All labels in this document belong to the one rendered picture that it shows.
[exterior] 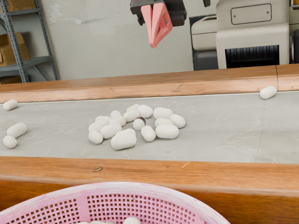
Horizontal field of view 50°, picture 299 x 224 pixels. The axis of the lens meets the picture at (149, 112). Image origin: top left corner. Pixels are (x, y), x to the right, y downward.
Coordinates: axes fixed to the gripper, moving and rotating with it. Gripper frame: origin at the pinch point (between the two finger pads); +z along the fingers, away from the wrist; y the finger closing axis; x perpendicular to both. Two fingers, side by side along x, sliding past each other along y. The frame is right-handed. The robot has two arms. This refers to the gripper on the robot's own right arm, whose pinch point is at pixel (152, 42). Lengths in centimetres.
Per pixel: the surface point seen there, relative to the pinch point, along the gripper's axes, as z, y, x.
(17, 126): 18.7, -22.0, -3.1
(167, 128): 19.6, 6.3, -3.5
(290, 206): 31.6, 21.8, -12.8
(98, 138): 21.6, -4.2, -4.4
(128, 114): 14.6, -2.6, 1.0
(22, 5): -143, -170, 99
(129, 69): -118, -95, 165
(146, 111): 13.7, 0.1, 1.9
